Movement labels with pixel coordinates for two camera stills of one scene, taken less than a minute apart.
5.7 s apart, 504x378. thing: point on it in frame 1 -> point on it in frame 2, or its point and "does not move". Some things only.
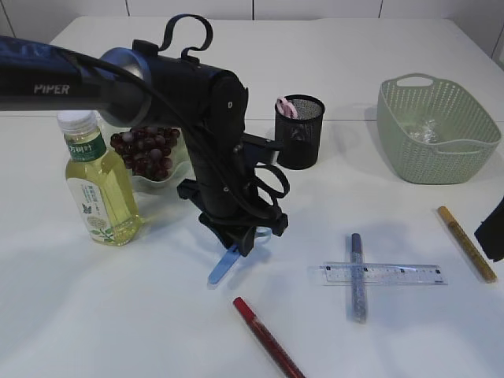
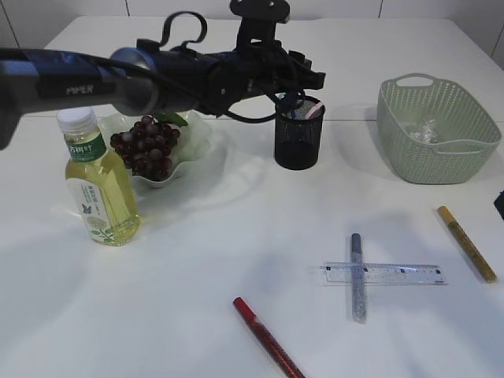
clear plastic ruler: (383, 273) does not move
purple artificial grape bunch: (147, 150) does not move
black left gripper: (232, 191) -> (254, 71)
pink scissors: (286, 108) -> (310, 113)
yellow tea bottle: (103, 184) does not move
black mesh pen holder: (301, 136) does not move
